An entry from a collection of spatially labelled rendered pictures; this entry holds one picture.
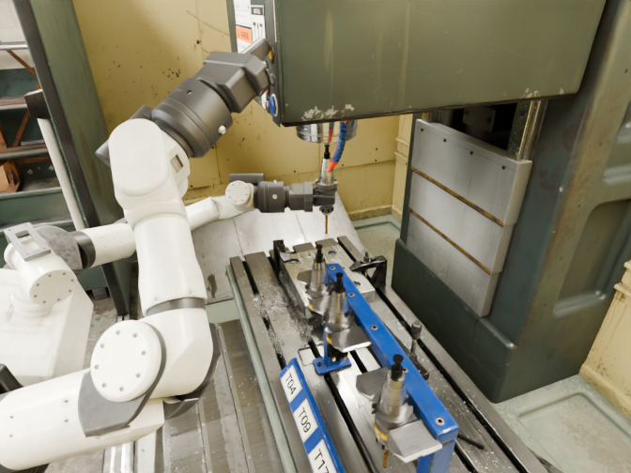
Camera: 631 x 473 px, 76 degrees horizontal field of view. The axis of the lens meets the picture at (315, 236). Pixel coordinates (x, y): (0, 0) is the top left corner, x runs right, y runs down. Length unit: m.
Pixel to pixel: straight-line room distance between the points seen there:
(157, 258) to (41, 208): 3.11
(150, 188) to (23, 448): 0.31
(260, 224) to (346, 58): 1.48
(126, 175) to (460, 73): 0.60
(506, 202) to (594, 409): 0.83
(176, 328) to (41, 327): 0.36
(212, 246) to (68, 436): 1.57
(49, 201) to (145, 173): 3.04
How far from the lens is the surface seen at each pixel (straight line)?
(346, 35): 0.71
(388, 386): 0.65
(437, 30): 0.80
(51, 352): 0.75
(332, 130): 1.01
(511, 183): 1.17
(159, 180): 0.51
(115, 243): 1.08
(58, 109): 1.34
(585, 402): 1.74
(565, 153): 1.12
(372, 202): 2.49
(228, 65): 0.64
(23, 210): 3.62
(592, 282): 1.54
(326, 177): 1.11
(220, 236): 2.06
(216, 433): 1.26
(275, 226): 2.10
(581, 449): 1.62
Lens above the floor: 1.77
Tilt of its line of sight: 30 degrees down
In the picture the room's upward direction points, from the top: 1 degrees counter-clockwise
